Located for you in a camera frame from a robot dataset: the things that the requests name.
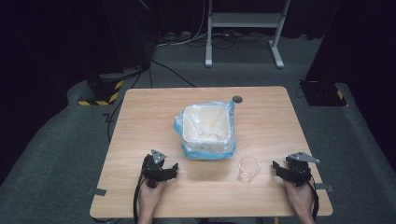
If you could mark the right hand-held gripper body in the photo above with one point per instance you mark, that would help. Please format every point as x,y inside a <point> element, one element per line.
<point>299,171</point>

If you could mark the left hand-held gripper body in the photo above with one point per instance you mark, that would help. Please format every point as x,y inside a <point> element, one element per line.
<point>152,168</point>

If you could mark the clear plastic cup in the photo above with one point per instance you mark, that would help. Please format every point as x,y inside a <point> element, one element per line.
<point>249,169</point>

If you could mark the white bin with blue bag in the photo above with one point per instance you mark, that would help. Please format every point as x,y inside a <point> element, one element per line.
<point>207,149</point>

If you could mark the person's right hand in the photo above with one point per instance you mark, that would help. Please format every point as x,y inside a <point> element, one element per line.
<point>302,199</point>

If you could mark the person's left hand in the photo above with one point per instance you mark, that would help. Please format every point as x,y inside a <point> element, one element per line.
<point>149,199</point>

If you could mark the grey tape strip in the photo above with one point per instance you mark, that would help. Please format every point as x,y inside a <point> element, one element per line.
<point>325,187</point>

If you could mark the black base with yellow mark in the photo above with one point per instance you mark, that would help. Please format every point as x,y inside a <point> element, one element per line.
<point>322,93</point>

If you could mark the round grey table grommet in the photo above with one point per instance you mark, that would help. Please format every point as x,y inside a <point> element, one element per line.
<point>237,99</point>

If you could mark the black base with striped edge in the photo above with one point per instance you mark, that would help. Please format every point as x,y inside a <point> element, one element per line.
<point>104,90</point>

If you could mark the white metal stand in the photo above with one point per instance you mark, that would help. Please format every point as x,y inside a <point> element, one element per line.
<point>243,19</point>

